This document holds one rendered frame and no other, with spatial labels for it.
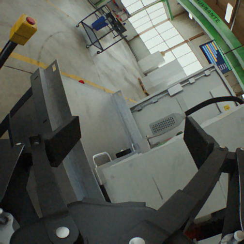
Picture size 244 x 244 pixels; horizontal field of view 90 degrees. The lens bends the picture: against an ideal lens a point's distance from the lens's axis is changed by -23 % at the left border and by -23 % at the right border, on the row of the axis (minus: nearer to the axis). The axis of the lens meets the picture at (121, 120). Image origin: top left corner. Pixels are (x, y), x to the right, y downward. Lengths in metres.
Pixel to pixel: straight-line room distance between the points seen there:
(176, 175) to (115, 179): 0.17
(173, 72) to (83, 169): 7.63
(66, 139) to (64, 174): 0.31
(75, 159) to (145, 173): 0.20
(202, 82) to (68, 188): 1.01
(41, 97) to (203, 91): 0.95
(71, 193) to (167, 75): 7.64
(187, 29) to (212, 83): 13.01
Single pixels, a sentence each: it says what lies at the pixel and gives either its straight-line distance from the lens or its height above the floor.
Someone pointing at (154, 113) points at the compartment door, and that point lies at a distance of 1.11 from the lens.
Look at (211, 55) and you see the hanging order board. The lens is 5.76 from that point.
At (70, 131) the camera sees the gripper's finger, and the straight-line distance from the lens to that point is 0.18.
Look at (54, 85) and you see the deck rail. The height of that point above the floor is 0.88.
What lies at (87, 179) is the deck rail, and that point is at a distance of 0.46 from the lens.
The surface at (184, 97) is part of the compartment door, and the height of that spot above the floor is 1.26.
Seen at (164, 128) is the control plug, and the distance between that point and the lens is 0.82.
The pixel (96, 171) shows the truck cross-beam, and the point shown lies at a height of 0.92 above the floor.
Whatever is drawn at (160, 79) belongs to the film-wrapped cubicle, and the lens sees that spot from 7.90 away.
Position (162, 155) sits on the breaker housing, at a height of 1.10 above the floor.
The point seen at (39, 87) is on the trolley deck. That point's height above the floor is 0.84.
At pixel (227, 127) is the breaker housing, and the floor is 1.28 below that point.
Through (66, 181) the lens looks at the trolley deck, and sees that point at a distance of 0.47.
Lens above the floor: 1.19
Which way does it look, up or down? 21 degrees down
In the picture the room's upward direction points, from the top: 63 degrees clockwise
